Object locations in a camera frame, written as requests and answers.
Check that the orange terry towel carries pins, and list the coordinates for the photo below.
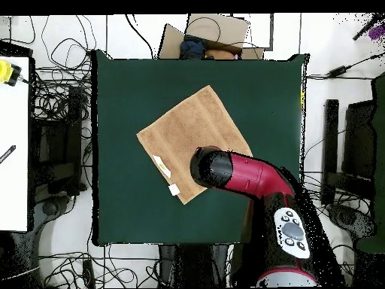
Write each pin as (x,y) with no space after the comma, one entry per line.
(186,132)

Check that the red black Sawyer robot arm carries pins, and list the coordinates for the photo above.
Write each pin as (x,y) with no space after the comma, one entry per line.
(255,177)

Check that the dark green table cloth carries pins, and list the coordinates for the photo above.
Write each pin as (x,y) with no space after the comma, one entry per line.
(135,75)

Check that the orange cloth in box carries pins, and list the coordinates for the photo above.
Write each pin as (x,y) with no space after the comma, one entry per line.
(219,54)

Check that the dark blue cloth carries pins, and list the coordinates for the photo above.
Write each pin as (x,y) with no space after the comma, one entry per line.
(192,48)

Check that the black equipment stand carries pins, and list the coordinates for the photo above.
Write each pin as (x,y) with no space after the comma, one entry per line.
(60,144)

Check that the brown cardboard box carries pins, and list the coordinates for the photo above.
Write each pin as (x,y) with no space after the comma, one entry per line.
(228,30)

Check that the black upright bar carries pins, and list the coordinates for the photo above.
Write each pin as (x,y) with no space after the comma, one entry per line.
(331,135)

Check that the grey wheeled stand base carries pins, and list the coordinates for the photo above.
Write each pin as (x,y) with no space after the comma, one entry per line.
(349,218)
(51,207)

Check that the black power strip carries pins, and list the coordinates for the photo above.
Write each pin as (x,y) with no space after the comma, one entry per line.
(88,272)

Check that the black monitor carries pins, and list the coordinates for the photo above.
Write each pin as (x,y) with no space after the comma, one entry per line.
(359,141)

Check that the white side table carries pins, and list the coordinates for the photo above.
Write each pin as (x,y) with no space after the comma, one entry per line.
(13,120)

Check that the black marker pen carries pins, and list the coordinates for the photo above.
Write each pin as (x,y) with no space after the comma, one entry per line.
(7,154)

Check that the green cloth on side table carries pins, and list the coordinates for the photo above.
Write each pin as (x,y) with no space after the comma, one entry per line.
(379,150)

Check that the yellow and black tool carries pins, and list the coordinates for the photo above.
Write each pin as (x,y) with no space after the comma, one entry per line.
(6,72)

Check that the black rod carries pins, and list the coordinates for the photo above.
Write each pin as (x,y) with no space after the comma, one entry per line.
(364,30)

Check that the purple object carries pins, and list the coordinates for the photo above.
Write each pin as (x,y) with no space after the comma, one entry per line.
(376,32)

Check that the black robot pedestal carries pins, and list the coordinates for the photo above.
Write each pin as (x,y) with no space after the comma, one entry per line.
(192,265)

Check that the white panel with dark frame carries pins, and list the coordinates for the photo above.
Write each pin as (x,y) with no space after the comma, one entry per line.
(258,30)

